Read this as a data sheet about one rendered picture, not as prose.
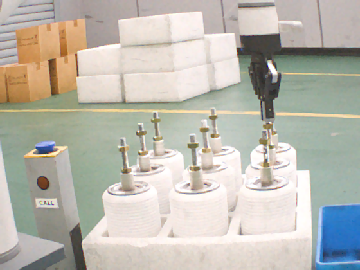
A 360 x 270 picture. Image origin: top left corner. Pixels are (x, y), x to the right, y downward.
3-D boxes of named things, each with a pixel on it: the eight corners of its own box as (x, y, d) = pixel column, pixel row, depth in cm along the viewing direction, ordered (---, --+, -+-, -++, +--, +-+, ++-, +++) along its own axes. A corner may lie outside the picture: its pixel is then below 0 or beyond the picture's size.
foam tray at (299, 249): (309, 327, 93) (311, 236, 90) (98, 326, 101) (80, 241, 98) (309, 242, 131) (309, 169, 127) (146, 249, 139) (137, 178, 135)
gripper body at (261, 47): (233, 30, 107) (238, 80, 109) (246, 31, 98) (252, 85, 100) (270, 28, 108) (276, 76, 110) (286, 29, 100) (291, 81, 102)
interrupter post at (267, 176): (269, 188, 95) (268, 168, 95) (257, 186, 97) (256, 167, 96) (276, 184, 97) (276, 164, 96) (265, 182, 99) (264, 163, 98)
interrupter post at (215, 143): (208, 153, 122) (206, 138, 121) (215, 151, 124) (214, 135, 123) (217, 155, 120) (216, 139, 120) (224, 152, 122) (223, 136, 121)
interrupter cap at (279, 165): (260, 174, 104) (259, 170, 104) (244, 164, 111) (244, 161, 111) (296, 166, 106) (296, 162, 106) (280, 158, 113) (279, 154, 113)
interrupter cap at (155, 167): (137, 166, 118) (137, 162, 118) (172, 166, 115) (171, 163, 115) (118, 177, 112) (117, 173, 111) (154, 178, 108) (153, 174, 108)
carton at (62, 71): (78, 89, 486) (75, 54, 480) (59, 94, 467) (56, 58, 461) (54, 89, 503) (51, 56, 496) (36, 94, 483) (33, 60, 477)
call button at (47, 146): (51, 155, 106) (49, 144, 106) (33, 156, 107) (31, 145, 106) (58, 150, 110) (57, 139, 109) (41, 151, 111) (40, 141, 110)
